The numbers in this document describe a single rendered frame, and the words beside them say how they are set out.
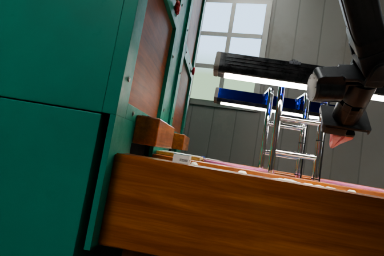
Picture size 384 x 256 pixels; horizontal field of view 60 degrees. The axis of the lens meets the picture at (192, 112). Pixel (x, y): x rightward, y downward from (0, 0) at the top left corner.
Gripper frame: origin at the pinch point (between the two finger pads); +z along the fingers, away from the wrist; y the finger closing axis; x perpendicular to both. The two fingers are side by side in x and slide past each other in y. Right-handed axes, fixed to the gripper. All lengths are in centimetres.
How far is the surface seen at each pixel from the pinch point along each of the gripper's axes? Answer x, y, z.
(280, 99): -32.7, 8.4, 15.8
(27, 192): 28, 62, -3
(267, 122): -43, 9, 38
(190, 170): 18.1, 31.6, -5.3
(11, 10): 0, 74, -26
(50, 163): 23, 59, -7
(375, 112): -151, -87, 116
